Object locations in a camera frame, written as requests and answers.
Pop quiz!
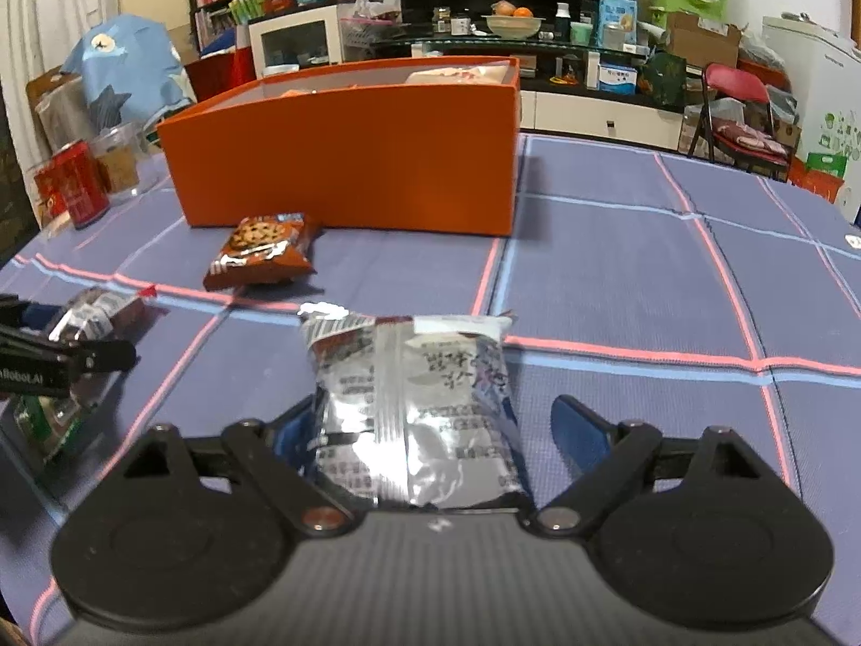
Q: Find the brown cardboard box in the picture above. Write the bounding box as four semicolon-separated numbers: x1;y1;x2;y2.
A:
666;12;742;68

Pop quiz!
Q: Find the blue plaid tablecloth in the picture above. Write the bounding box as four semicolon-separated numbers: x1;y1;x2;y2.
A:
2;136;859;643

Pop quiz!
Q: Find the clear plastic jar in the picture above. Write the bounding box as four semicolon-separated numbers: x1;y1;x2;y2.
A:
89;123;156;204

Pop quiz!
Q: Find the green cookie packet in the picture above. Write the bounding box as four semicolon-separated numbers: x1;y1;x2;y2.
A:
13;395;88;462

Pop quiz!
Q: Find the brown chocolate cookie packet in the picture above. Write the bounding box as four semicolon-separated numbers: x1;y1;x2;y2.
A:
203;213;320;292

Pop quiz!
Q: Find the orange cardboard box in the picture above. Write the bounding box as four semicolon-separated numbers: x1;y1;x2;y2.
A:
158;55;521;236

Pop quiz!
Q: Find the red snack bag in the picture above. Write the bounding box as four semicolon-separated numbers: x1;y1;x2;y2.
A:
404;61;518;86

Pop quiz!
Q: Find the white microwave cabinet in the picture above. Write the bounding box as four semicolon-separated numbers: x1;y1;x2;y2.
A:
248;4;352;78

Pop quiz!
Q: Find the silver foil snack bag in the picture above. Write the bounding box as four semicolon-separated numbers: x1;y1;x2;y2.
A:
295;302;531;510

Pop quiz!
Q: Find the blue shark plush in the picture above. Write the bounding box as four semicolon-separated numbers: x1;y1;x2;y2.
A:
61;13;197;133

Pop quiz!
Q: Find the fruit bowl with oranges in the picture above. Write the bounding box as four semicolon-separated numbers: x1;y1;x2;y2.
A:
483;0;545;41

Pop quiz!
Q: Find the red folding chair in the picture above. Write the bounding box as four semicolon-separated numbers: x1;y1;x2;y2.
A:
687;63;789;181

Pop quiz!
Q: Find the white chest freezer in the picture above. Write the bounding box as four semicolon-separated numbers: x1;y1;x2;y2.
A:
762;18;859;222

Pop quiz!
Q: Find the red clear snack packet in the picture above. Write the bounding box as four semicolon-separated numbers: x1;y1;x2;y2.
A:
44;287;153;343

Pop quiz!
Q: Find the white tv cabinet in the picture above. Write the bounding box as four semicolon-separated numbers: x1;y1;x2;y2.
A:
521;90;683;150

